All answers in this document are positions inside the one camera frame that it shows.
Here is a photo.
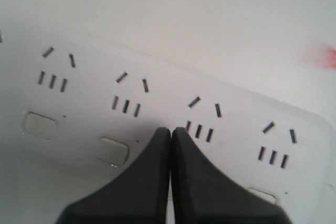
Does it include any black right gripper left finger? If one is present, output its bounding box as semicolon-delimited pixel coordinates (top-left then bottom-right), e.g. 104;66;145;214
57;127;171;223

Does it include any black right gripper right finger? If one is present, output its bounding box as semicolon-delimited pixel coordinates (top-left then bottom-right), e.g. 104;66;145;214
171;127;289;223

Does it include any white five-outlet power strip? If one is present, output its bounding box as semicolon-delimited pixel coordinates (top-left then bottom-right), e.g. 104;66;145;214
1;24;335;223

